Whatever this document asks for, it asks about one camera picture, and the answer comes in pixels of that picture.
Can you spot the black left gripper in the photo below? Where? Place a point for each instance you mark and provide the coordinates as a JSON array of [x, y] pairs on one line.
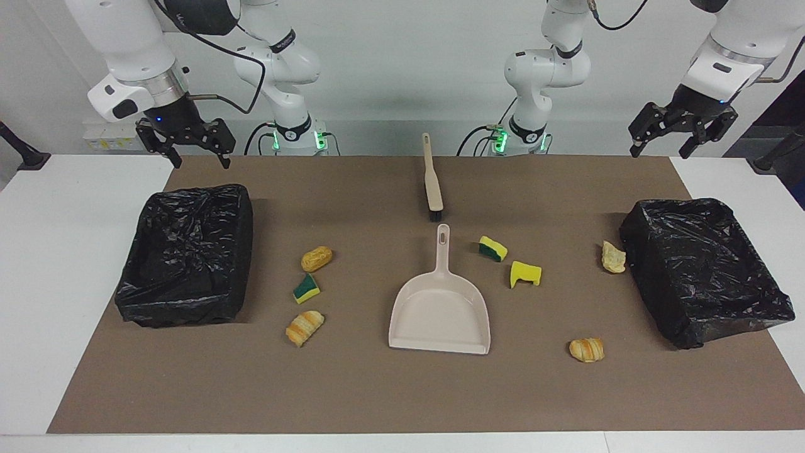
[[698, 107]]

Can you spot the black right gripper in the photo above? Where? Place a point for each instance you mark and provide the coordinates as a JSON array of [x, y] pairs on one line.
[[176, 123]]

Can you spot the pale flaky pastry piece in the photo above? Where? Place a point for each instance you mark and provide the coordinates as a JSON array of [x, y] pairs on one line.
[[613, 258]]

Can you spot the round brown bread roll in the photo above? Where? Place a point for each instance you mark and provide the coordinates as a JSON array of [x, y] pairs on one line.
[[316, 258]]

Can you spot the green yellow sponge piece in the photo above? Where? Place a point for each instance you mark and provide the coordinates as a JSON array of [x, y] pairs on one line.
[[306, 289]]

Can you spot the notched yellow sponge piece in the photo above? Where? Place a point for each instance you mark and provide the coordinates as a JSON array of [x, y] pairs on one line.
[[525, 273]]

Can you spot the orange striped croissant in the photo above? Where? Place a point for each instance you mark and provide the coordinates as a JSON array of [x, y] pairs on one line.
[[305, 328]]

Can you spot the yellow green sponge wedge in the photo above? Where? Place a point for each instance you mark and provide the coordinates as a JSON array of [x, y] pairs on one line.
[[493, 248]]

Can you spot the small golden croissant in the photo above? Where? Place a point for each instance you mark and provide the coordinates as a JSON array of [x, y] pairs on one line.
[[587, 350]]

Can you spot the beige brush black bristles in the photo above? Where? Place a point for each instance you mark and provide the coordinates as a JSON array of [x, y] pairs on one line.
[[433, 189]]

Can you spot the beige plastic dustpan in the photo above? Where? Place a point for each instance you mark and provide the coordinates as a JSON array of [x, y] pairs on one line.
[[440, 314]]

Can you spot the bin with black bag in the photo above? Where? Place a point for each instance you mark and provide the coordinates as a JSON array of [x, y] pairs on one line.
[[704, 270], [188, 251]]

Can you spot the dark partition panel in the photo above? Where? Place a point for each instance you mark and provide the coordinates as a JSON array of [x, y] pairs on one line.
[[780, 113]]

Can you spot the black stand leg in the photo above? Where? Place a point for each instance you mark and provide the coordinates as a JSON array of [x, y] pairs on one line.
[[25, 156], [777, 154]]

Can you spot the brown table mat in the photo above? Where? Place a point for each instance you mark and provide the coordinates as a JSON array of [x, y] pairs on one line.
[[402, 402]]

